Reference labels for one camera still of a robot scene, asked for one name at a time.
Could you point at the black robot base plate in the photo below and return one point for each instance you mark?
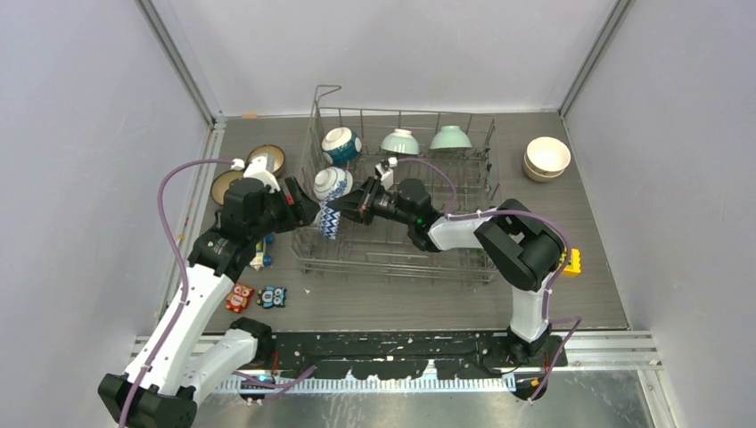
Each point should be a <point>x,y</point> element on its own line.
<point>396,355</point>

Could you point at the white bowl blue zigzag pattern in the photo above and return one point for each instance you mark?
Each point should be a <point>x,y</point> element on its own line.
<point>329,221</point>

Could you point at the white bowl blue floral pattern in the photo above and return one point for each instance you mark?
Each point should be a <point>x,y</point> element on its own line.
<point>332,183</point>

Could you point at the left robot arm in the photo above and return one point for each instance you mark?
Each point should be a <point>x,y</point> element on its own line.
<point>164,385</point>

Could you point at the beige ceramic bowl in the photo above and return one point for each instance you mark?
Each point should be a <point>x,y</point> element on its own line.
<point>534,175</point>
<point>547,155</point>

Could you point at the brown patterned bowl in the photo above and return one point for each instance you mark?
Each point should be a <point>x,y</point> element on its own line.
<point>274,156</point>

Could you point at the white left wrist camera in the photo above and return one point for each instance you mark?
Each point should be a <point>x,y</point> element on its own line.
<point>257,169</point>

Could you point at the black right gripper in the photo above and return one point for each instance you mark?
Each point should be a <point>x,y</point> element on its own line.
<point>358,205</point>

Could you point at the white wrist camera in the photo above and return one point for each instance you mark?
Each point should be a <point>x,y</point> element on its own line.
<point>257,169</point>
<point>384,171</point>

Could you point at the yellow toy window block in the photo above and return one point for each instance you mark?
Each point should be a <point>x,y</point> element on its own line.
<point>573,266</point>

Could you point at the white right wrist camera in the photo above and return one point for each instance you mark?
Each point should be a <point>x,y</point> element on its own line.
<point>384,171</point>

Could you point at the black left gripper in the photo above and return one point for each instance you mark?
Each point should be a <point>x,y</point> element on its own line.
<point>302,212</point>

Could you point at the teal white bowl back left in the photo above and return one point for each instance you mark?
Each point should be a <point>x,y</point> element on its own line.
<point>340,146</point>

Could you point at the mint green bowl right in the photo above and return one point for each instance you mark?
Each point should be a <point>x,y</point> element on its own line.
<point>450,137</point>

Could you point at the dark teal glazed bowl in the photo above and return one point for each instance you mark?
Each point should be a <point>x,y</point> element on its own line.
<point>221,184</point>

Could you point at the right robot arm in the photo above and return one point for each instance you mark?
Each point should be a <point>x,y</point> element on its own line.
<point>526,252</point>

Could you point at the pale green bowl middle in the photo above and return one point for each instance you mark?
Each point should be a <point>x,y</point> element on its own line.
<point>401,141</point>

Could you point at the grey wire dish rack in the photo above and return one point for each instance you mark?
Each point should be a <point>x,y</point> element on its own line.
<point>460,180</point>

